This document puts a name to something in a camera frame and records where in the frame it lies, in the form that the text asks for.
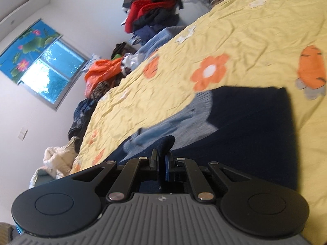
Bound orange plastic bag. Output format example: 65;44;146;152
84;57;125;95

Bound dark floral cloth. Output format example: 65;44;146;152
68;98;99;139

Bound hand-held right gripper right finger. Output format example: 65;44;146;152
165;153;256;202

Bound silver white crumpled bag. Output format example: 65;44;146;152
121;52;143;72

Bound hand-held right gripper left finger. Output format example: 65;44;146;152
67;148;159;202

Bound light blue cloth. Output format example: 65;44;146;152
138;27;184;57

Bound leopard print cloth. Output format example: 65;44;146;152
91;82;115;101

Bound yellow floral bed quilt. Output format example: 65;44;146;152
69;0;327;245

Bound window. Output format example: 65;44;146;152
18;39;88;111

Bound dark clothes with green patch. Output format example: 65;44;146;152
111;42;133;59

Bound grey plastic bag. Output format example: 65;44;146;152
183;0;217;28

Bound cream jacket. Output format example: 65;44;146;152
29;136;80;187

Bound navy and grey knit sweater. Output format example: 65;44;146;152
102;86;299;199

